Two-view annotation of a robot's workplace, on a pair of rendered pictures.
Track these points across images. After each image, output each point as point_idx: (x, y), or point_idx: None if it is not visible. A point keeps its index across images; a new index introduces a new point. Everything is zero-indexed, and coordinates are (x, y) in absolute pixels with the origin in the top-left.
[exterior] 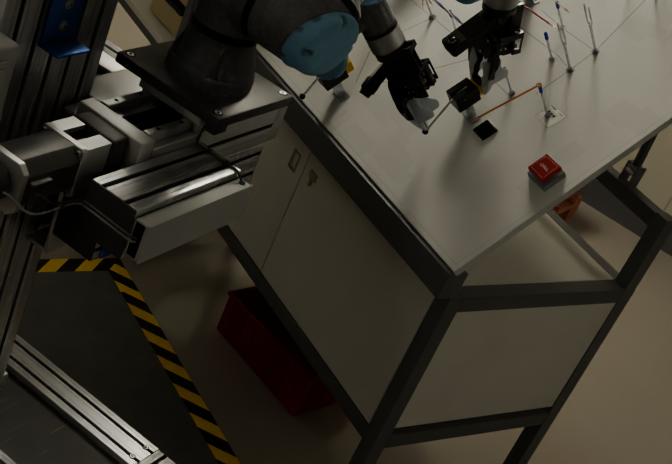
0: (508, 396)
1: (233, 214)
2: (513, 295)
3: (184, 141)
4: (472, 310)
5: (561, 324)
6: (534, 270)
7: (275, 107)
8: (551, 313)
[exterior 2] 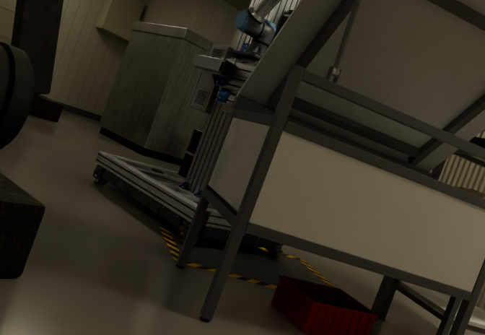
0: (230, 187)
1: (215, 66)
2: (244, 110)
3: (231, 62)
4: (234, 116)
5: (252, 136)
6: None
7: (248, 54)
8: (250, 127)
